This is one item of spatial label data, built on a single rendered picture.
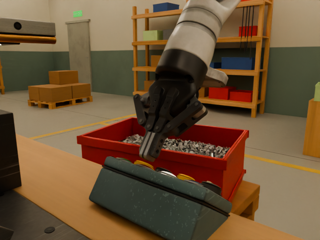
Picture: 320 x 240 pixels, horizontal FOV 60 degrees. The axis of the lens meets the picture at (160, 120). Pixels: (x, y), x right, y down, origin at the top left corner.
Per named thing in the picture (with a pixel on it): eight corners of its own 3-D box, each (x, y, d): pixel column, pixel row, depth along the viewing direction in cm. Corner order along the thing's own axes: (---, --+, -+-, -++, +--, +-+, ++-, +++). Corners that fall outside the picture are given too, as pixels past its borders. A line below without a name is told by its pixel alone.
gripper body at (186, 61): (152, 45, 43) (128, 98, 41) (199, 44, 38) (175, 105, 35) (175, 72, 49) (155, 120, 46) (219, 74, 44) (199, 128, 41)
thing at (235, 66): (254, 118, 497) (264, -15, 448) (133, 101, 680) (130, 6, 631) (264, 113, 539) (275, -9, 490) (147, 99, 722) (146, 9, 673)
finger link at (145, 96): (162, 87, 45) (167, 97, 44) (140, 104, 46) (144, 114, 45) (155, 80, 43) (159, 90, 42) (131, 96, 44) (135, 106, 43)
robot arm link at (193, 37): (227, 89, 46) (238, 58, 47) (200, 48, 38) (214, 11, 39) (182, 85, 51) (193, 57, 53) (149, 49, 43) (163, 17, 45)
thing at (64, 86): (70, 99, 721) (67, 70, 705) (92, 101, 682) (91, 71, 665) (28, 105, 621) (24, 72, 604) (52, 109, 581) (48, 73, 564)
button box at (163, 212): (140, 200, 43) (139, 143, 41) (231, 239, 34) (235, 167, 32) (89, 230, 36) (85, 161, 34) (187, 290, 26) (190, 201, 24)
